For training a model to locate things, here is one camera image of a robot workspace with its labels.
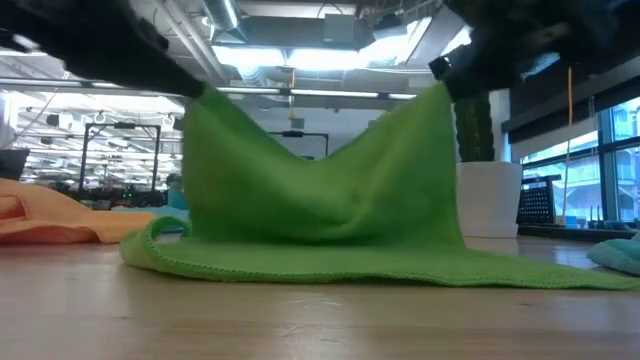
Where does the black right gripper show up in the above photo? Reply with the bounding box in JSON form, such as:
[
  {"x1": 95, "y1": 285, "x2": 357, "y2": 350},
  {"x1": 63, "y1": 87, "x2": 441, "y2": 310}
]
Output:
[{"x1": 428, "y1": 0, "x2": 640, "y2": 101}]

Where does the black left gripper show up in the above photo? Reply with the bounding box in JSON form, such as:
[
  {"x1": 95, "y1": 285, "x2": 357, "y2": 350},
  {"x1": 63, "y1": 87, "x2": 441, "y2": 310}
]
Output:
[{"x1": 0, "y1": 0, "x2": 206, "y2": 99}]

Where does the green microfiber towel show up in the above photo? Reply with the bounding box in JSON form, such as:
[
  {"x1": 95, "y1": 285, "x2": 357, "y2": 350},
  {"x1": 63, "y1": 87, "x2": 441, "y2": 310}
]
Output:
[{"x1": 119, "y1": 82, "x2": 640, "y2": 291}]

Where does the orange microfiber towel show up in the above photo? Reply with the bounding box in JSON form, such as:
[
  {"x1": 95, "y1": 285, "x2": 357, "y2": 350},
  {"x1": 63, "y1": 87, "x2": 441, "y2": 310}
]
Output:
[{"x1": 0, "y1": 178, "x2": 156, "y2": 246}]

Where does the large teal microfiber towel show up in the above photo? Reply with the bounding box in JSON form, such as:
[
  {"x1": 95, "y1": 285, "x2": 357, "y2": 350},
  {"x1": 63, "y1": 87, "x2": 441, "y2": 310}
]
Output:
[{"x1": 587, "y1": 232, "x2": 640, "y2": 277}]

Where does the white hexagonal plant pot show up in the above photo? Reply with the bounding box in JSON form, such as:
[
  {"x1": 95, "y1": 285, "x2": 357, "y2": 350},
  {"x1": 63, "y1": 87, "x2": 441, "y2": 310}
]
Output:
[{"x1": 455, "y1": 160, "x2": 524, "y2": 239}]

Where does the black perforated crate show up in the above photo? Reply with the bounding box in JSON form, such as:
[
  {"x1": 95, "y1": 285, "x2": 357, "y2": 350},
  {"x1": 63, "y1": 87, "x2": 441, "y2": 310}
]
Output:
[{"x1": 516, "y1": 174, "x2": 557, "y2": 226}]

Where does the grey ceiling unit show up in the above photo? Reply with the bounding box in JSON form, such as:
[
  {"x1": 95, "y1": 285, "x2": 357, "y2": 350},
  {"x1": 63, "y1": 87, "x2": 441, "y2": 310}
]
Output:
[{"x1": 322, "y1": 13, "x2": 357, "y2": 44}]

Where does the black background monitor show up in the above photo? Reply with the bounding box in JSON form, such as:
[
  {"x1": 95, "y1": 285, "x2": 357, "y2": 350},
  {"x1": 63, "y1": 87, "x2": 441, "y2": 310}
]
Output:
[{"x1": 0, "y1": 148, "x2": 30, "y2": 181}]

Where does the black background station frame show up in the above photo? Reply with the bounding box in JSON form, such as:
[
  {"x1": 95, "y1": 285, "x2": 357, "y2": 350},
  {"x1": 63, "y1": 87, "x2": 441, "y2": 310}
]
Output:
[
  {"x1": 78, "y1": 122, "x2": 162, "y2": 194},
  {"x1": 267, "y1": 130, "x2": 330, "y2": 160}
]

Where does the silver ceiling duct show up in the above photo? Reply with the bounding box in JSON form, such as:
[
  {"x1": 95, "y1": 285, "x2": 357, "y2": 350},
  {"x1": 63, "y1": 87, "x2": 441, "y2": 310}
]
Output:
[{"x1": 202, "y1": 0, "x2": 241, "y2": 31}]

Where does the black aluminium table frame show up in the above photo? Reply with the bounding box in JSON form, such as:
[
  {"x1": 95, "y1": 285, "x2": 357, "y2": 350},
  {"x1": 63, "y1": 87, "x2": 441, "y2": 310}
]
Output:
[{"x1": 517, "y1": 224, "x2": 639, "y2": 244}]

